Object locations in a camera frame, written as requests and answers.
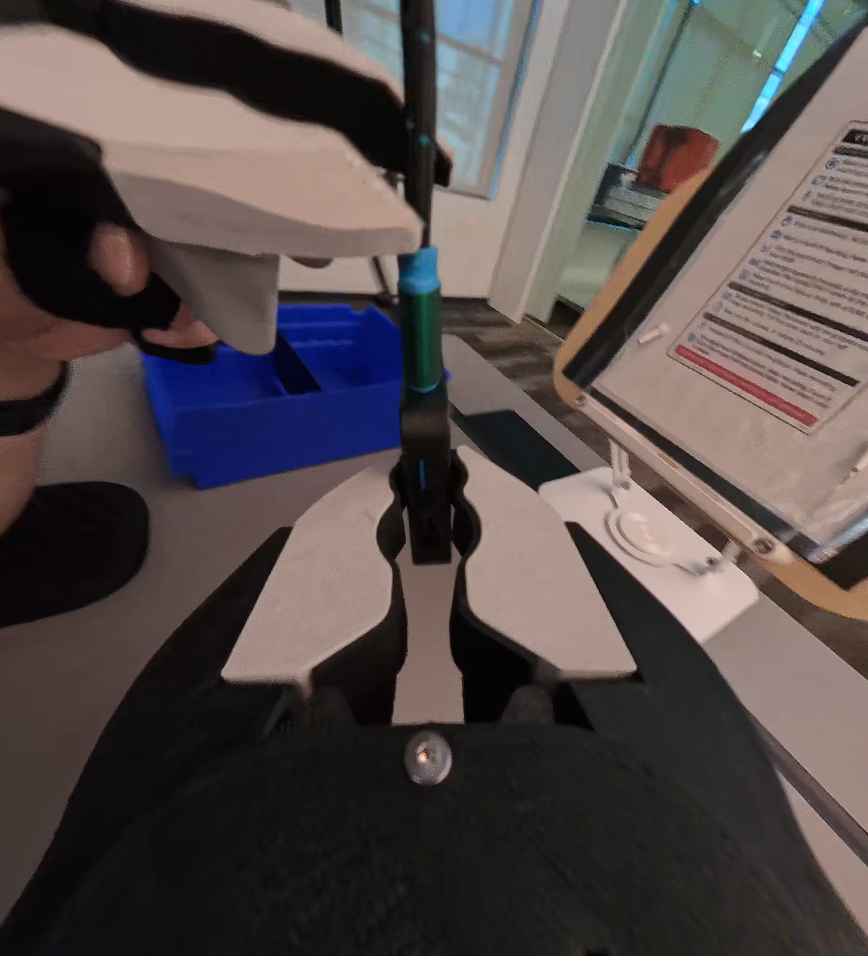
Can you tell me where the red container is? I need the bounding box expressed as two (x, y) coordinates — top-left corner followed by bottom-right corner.
(637, 123), (720, 197)

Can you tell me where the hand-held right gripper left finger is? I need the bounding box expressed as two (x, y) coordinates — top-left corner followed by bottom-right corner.
(219, 465), (410, 721)

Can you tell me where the laminated instruction sheet stand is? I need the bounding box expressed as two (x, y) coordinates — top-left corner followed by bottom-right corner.
(553, 0), (868, 622)

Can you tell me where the blue plastic bin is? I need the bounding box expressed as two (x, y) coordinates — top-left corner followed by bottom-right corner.
(141, 302), (405, 491)

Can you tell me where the black wristband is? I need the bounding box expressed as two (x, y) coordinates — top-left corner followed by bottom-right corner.
(0, 362), (71, 440)

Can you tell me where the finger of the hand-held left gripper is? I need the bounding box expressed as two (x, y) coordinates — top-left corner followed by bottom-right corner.
(0, 21), (453, 189)
(98, 140), (428, 261)

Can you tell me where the black braided hdmi cable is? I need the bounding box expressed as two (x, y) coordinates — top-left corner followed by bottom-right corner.
(397, 0), (456, 566)

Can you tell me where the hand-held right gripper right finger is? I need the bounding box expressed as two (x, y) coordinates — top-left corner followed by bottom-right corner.
(449, 445), (642, 721)

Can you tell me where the large window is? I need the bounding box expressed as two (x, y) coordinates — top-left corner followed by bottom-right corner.
(329, 0), (543, 201)

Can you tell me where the instruction sheet in acrylic cover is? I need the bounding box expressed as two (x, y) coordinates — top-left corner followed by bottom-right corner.
(587, 30), (868, 565)

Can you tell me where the white sign stand base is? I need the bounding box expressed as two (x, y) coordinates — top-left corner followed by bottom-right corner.
(537, 441), (762, 645)

